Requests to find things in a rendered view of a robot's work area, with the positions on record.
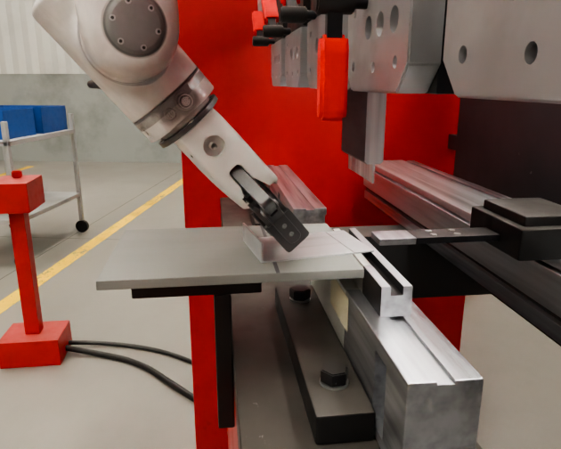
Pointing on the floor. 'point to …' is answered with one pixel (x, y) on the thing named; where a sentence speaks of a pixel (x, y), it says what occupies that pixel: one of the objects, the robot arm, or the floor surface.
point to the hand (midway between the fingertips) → (280, 224)
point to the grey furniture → (44, 191)
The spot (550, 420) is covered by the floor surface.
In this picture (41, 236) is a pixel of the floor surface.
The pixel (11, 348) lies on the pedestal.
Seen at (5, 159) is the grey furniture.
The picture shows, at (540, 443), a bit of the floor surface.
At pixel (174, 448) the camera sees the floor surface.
